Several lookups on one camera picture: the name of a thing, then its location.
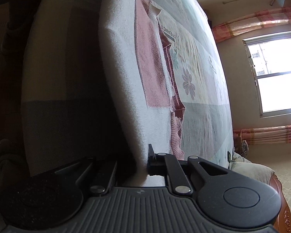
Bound pink and white knit sweater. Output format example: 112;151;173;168
99;0;185;187

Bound pastel patchwork bed sheet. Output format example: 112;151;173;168
21;0;233;178

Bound cluttered items on nightstand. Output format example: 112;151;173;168
240;140;249;157

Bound pastel patchwork pillow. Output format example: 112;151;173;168
230;162;274;185

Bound right orange plaid curtain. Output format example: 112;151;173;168
233;125;291;145

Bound orange plaid curtain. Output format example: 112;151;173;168
233;125;291;145
212;7;291;43

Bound wooden headboard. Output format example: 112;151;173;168
270;174;291;233

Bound left orange plaid curtain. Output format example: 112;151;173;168
212;7;291;43

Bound window with white frame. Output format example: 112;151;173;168
243;31;291;118

